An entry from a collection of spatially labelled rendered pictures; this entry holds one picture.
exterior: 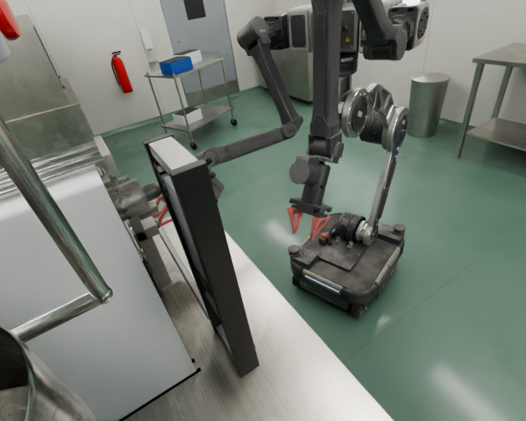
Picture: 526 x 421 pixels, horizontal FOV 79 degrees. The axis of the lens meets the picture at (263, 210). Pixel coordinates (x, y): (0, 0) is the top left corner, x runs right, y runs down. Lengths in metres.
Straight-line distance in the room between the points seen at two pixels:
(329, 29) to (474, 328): 1.74
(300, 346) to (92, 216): 0.57
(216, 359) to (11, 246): 0.52
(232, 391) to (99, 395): 0.27
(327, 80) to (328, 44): 0.07
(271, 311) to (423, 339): 1.22
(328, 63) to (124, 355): 0.73
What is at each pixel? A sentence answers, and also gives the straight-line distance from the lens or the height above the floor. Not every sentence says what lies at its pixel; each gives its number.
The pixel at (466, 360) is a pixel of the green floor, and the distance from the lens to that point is 1.99.
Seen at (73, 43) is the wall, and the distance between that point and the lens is 5.33.
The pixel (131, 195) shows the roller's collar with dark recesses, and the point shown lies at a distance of 0.61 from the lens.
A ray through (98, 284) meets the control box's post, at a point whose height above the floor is 1.43.
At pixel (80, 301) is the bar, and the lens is 0.34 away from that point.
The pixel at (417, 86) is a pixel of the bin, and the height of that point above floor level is 0.55.
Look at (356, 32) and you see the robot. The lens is 1.29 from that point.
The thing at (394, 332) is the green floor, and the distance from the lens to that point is 1.98.
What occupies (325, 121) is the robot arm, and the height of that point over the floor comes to 1.34.
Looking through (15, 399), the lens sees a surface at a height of 1.46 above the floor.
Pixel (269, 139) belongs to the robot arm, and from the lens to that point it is 1.19.
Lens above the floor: 1.63
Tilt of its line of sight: 36 degrees down
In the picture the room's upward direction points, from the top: 9 degrees counter-clockwise
